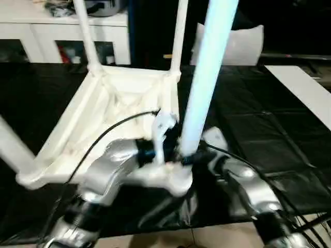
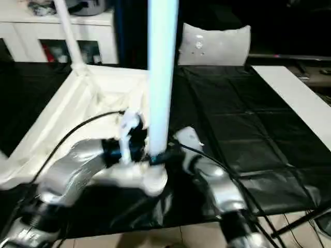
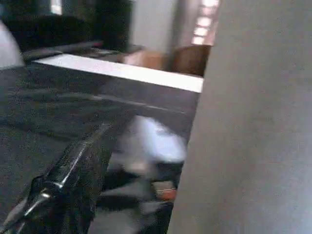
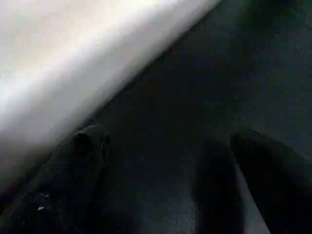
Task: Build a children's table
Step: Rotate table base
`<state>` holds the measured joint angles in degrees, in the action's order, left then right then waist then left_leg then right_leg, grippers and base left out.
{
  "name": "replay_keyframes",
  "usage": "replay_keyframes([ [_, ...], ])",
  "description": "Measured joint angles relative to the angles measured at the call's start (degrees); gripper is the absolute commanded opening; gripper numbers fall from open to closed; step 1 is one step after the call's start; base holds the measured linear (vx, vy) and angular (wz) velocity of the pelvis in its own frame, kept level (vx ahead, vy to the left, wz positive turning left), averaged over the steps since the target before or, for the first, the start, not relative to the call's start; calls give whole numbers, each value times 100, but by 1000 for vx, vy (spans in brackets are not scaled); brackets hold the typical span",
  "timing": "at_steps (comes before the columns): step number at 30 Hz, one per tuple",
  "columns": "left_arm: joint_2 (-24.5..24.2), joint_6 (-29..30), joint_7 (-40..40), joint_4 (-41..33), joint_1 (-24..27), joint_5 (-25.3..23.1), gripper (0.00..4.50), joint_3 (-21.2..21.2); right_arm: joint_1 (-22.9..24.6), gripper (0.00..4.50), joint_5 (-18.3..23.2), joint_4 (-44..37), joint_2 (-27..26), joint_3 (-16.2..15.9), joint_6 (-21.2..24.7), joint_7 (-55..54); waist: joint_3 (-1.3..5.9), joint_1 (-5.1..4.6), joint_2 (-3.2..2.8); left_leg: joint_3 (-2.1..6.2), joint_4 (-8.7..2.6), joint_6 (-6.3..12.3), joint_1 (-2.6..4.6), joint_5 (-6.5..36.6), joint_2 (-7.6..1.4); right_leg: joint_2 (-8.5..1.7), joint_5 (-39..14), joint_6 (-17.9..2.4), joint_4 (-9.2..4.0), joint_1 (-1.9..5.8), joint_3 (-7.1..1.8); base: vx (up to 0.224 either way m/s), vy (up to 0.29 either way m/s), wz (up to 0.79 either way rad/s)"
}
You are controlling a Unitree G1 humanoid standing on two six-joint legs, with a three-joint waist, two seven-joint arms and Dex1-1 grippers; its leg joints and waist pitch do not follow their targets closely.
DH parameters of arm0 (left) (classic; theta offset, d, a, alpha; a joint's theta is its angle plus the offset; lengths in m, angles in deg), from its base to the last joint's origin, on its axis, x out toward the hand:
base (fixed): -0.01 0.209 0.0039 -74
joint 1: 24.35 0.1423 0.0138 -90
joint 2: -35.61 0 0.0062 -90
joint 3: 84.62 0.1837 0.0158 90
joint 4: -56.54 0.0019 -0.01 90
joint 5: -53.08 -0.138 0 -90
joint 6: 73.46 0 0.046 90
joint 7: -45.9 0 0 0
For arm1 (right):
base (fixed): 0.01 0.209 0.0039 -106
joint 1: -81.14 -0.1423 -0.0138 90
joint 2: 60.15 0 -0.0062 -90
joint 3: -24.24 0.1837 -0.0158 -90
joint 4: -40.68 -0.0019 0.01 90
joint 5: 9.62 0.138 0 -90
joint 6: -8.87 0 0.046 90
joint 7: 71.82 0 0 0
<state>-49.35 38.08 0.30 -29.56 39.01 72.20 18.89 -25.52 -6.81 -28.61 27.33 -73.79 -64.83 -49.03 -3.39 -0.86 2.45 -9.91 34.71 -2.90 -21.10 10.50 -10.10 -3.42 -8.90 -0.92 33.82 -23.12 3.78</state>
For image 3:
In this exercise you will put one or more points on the brown leather armchair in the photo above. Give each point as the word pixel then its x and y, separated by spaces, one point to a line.
pixel 192 59

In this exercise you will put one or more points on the white flat panel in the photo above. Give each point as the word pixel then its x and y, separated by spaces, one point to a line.
pixel 122 70

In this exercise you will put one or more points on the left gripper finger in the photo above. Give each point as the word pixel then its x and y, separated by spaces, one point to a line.
pixel 73 185

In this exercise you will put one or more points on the white plastic table leg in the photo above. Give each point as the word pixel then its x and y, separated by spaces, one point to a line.
pixel 243 122

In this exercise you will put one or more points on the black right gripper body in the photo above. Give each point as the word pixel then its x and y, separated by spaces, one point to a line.
pixel 167 192

